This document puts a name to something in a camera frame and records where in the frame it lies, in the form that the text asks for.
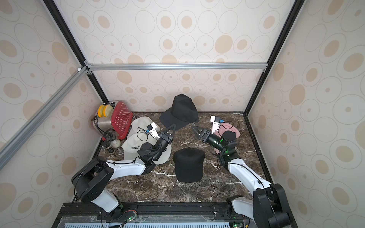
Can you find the black frame post left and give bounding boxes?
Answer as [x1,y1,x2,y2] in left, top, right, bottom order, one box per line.
[42,0,109,103]

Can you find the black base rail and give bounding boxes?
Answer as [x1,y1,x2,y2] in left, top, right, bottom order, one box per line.
[52,202,270,228]

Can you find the small dark bottle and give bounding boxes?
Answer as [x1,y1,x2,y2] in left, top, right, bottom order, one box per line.
[102,140,115,154]

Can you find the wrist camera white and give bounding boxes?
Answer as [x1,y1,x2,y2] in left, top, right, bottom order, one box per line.
[146,122,160,140]
[210,116,221,134]

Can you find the pink LA cap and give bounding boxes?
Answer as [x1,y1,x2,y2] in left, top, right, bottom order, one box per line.
[214,123,240,141]

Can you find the black frame post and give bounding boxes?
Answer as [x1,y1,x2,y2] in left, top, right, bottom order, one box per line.
[244,0,305,116]
[42,0,109,103]

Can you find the black cap plain front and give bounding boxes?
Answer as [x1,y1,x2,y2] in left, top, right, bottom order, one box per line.
[173,147,205,183]

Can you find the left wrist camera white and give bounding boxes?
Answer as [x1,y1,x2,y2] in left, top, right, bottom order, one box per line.
[146,122,160,140]

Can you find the white Colorado cap front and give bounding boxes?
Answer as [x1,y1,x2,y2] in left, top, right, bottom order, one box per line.
[122,132,172,165]

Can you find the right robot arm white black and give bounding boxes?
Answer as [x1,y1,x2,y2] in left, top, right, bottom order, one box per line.
[192,126,295,228]

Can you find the clear bottle black cap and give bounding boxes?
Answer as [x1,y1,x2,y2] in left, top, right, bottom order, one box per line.
[103,128,121,148]

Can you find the black frame post right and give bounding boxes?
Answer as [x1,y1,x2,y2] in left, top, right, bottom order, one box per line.
[244,0,305,116]

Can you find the metal rack container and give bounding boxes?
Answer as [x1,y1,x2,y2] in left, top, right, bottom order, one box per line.
[90,102,117,137]

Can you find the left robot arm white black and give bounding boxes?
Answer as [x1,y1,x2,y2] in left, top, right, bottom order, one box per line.
[71,124,176,215]

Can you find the yellow sponge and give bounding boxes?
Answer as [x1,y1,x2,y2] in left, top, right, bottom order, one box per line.
[97,104,114,118]

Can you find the aluminium rail left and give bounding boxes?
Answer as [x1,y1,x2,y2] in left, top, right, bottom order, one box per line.
[1,66,88,168]

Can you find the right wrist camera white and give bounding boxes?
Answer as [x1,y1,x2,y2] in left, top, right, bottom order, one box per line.
[210,116,221,134]

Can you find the horizontal aluminium rail back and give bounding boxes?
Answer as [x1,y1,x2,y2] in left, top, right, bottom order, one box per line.
[84,60,268,71]

